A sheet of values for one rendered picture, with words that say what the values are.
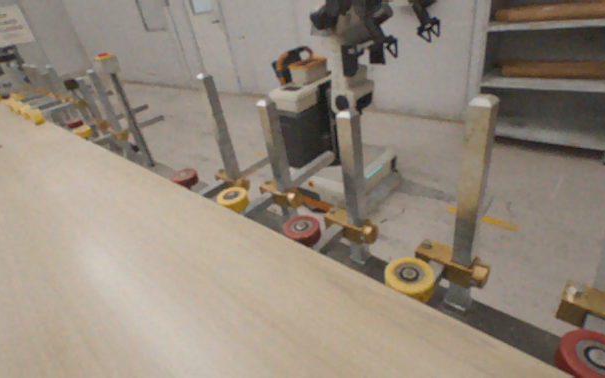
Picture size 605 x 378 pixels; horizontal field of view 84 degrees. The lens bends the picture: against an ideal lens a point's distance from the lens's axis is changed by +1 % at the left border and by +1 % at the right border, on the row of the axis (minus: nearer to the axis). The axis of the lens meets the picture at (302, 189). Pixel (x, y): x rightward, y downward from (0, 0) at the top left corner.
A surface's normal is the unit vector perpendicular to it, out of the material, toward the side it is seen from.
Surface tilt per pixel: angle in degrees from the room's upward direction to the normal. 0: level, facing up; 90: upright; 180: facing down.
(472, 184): 90
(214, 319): 0
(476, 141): 90
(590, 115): 90
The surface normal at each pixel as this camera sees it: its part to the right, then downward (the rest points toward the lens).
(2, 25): 0.73, 0.25
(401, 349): -0.16, -0.84
